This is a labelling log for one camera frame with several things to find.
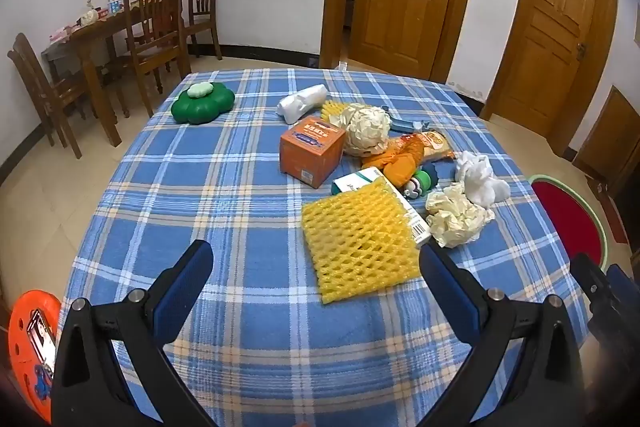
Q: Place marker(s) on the cream paper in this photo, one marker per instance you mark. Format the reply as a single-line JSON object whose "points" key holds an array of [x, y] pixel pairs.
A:
{"points": [[455, 217]]}

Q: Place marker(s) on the large cream crumpled paper ball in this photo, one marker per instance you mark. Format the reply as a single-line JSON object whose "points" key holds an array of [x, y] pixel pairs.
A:
{"points": [[367, 129]]}

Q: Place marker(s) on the blue-grey metal clip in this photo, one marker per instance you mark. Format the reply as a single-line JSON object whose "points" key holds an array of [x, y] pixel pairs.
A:
{"points": [[402, 124]]}

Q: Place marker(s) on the small wooden door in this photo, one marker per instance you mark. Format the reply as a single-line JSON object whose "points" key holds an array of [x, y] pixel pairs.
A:
{"points": [[607, 132]]}

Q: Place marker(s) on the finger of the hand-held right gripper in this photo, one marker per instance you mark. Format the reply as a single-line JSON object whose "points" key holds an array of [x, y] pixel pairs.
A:
{"points": [[587, 277], [622, 282]]}

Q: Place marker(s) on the green blue toy ball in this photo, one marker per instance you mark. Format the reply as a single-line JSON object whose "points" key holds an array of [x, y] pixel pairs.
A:
{"points": [[422, 181]]}

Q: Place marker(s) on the white tissue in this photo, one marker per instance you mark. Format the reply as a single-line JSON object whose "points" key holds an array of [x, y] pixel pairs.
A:
{"points": [[480, 179]]}

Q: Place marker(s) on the white plastic bag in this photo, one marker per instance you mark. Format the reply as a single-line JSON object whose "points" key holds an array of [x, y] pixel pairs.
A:
{"points": [[300, 103]]}

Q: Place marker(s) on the orange cardboard box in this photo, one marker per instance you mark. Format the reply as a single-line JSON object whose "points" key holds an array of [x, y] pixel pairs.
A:
{"points": [[310, 152]]}

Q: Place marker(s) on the closed wooden door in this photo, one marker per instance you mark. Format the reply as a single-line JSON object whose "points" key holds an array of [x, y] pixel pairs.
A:
{"points": [[550, 32]]}

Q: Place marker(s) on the pink packet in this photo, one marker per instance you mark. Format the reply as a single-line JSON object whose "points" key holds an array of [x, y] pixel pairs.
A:
{"points": [[65, 32]]}

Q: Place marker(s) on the orange snack packet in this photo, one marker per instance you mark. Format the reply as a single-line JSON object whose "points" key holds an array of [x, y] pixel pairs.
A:
{"points": [[430, 144]]}

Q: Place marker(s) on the blue plaid tablecloth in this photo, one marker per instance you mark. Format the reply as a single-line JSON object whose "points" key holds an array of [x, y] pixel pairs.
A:
{"points": [[225, 187]]}

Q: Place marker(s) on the blue white carton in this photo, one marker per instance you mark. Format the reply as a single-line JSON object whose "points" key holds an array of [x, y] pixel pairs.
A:
{"points": [[115, 5]]}

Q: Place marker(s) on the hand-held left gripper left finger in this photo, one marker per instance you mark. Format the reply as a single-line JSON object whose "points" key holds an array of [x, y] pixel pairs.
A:
{"points": [[182, 292]]}

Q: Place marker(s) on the white green carton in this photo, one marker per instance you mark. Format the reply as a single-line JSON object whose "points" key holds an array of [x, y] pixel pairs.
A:
{"points": [[357, 181]]}

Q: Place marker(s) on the green flower-shaped container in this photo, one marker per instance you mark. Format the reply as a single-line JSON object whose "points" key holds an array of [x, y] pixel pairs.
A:
{"points": [[205, 108]]}

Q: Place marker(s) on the orange plastic stool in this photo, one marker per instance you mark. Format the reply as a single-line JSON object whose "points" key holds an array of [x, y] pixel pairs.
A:
{"points": [[22, 342]]}

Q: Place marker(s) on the orange cloth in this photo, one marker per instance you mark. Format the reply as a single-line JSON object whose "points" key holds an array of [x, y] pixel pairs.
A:
{"points": [[400, 168]]}

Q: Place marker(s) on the red basin with green rim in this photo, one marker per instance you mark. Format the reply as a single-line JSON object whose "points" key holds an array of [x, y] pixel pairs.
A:
{"points": [[570, 217]]}

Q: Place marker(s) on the wooden dining table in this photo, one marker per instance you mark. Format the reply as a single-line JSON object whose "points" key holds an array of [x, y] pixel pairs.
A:
{"points": [[92, 34]]}

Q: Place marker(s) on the yellow foam fruit net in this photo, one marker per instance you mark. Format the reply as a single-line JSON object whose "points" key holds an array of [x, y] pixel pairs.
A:
{"points": [[360, 237]]}

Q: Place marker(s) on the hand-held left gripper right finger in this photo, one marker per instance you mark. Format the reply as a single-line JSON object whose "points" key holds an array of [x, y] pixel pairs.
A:
{"points": [[450, 292]]}

